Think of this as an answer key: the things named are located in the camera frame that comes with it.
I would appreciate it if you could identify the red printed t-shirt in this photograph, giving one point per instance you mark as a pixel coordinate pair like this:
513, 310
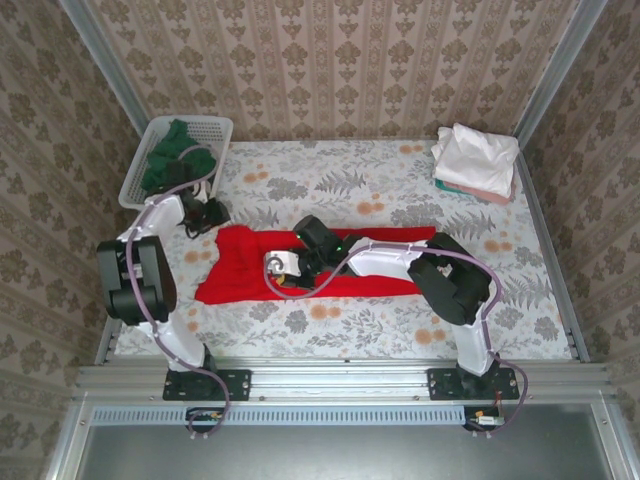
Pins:
240, 280

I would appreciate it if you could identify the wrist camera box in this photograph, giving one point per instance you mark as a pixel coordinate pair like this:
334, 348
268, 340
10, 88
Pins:
282, 261
200, 192

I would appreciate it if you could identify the floral tablecloth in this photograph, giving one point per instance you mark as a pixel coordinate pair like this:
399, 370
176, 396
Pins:
350, 175

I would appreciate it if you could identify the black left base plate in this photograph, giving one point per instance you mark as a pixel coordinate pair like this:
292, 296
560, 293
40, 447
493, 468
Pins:
240, 385

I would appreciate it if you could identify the stack of folded clothes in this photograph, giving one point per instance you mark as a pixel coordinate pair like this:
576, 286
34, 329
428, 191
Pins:
475, 160

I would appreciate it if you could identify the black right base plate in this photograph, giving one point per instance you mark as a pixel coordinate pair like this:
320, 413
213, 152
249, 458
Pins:
440, 385

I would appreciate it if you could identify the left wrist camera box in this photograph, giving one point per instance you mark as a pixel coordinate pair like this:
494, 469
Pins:
200, 192

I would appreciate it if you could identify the green t-shirt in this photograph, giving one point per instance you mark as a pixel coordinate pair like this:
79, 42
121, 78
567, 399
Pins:
157, 167

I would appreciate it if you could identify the aluminium frame post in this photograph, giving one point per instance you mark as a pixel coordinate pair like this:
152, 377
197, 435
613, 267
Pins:
560, 65
107, 65

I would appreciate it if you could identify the grey metal panel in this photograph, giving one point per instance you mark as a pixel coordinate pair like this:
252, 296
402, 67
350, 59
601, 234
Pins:
340, 455

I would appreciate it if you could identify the black connector box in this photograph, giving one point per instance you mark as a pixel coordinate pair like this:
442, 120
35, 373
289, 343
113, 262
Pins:
472, 417
200, 416

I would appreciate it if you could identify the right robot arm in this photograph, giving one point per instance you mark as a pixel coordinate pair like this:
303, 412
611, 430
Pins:
385, 257

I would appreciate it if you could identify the teal folded t-shirt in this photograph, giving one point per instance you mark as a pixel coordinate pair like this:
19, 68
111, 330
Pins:
440, 184

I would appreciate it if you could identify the white plastic mesh basket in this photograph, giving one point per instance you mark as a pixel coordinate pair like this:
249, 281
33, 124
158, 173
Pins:
217, 132

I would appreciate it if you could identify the pink folded t-shirt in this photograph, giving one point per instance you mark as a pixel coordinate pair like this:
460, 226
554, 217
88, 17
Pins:
492, 197

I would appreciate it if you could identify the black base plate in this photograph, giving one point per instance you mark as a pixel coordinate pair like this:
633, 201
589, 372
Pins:
240, 385
440, 385

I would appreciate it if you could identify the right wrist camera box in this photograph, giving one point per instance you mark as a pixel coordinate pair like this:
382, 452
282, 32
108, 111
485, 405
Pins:
282, 261

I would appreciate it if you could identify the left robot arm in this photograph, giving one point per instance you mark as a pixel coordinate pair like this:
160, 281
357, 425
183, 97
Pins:
160, 215

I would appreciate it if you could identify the aluminium mounting rail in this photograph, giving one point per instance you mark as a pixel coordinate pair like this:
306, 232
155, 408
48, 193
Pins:
340, 382

